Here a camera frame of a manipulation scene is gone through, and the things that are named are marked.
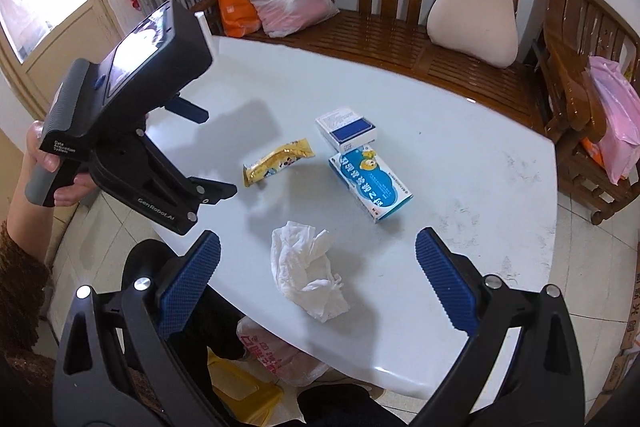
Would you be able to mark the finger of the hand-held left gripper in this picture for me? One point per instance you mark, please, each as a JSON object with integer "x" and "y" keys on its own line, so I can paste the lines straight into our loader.
{"x": 189, "y": 110}
{"x": 217, "y": 191}

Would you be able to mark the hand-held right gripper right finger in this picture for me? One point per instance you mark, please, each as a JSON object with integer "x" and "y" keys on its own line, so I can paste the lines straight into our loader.
{"x": 447, "y": 287}

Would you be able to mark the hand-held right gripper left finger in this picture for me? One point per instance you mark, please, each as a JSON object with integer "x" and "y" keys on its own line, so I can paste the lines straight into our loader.
{"x": 190, "y": 287}

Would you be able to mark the yellow snack wrapper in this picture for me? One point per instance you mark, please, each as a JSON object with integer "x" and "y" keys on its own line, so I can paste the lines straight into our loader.
{"x": 277, "y": 162}

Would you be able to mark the bin with white plastic bag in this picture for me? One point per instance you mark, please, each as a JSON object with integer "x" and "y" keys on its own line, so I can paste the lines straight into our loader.
{"x": 280, "y": 352}

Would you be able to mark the white tissue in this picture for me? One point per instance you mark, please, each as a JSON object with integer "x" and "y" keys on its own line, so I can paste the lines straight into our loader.
{"x": 305, "y": 272}

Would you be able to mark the person's left forearm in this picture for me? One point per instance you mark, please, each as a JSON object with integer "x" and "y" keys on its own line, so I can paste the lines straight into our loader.
{"x": 27, "y": 267}

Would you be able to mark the person's left hand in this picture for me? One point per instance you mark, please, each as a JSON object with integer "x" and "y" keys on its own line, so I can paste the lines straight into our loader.
{"x": 31, "y": 157}

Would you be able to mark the orange bag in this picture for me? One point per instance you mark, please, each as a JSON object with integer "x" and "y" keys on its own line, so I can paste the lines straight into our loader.
{"x": 235, "y": 7}

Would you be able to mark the yellow plastic object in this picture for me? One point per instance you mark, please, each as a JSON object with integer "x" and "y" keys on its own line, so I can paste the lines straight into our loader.
{"x": 245, "y": 387}

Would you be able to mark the light blue medicine box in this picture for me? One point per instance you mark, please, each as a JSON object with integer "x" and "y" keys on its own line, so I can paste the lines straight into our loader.
{"x": 372, "y": 184}

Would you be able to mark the white top wooden coffee table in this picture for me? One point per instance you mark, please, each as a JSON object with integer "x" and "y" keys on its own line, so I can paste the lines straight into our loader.
{"x": 450, "y": 157}

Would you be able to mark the blue and white small box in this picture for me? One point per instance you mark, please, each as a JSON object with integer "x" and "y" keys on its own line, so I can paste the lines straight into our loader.
{"x": 350, "y": 132}

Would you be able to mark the person's right leg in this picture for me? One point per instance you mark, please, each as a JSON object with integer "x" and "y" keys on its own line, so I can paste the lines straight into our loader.
{"x": 340, "y": 407}

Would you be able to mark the printed low cardboard box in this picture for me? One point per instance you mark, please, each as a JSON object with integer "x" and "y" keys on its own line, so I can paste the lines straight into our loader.
{"x": 627, "y": 357}

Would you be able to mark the orange packet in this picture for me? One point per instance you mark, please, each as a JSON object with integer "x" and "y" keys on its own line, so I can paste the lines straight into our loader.
{"x": 594, "y": 152}

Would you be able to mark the brown wooden bench sofa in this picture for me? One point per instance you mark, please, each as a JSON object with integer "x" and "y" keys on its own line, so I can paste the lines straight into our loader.
{"x": 380, "y": 37}

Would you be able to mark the brown wooden armchair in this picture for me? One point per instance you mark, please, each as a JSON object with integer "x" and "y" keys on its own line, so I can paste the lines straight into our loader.
{"x": 570, "y": 97}

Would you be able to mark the pink plastic bag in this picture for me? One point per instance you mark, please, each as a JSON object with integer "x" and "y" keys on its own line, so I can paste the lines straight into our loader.
{"x": 617, "y": 117}

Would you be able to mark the beige back cushion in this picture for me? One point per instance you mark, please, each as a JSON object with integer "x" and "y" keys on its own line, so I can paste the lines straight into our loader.
{"x": 472, "y": 19}

